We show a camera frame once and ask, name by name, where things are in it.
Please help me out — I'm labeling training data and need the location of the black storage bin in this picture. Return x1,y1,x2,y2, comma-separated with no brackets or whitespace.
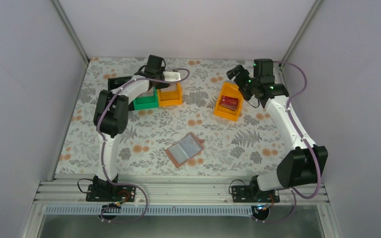
108,76,132,112

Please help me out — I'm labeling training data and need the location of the green storage bin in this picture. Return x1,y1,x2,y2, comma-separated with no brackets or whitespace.
133,87,159,111

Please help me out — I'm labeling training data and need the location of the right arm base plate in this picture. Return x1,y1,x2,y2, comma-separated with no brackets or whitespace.
230,185,280,203

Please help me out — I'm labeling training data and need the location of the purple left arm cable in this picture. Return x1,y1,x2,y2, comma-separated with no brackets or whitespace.
98,68,191,224

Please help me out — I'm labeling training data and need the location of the floral tablecloth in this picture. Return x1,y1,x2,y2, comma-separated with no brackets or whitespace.
56,57,287,176

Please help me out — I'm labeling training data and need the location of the orange storage bin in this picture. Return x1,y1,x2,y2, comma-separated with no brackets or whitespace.
214,82,244,121

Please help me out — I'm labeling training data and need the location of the yellow storage bin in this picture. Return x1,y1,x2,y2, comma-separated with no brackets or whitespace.
157,83,183,107

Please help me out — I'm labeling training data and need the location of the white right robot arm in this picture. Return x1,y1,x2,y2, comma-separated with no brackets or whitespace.
226,59,328,202

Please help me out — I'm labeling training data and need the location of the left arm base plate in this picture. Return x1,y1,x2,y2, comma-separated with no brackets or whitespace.
85,184,136,202

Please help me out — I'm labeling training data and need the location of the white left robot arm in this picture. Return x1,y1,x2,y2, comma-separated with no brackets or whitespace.
92,55,190,196

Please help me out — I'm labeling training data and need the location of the aluminium mounting rail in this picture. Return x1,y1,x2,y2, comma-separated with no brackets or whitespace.
34,174,329,217

